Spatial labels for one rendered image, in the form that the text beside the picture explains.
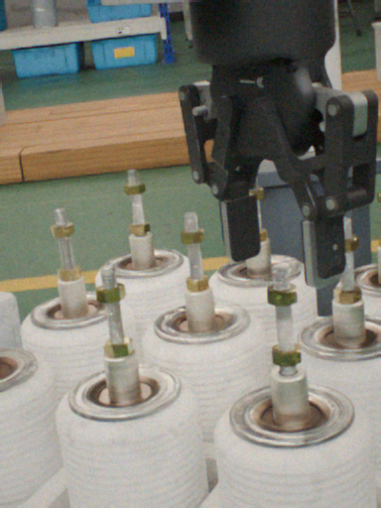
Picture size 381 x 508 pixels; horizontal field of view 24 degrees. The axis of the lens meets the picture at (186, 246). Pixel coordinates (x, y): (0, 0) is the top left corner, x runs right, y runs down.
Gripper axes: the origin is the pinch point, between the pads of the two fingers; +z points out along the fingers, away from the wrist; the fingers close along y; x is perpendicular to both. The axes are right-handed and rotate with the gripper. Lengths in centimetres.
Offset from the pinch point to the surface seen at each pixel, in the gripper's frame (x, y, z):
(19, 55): -181, 432, 22
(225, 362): -3.5, 11.5, 12.1
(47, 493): 10.7, 14.2, 17.9
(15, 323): -5, 54, 21
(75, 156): -77, 175, 30
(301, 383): 0.0, -0.9, 8.2
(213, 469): -0.4, 9.9, 19.0
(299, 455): 2.4, -3.2, 11.0
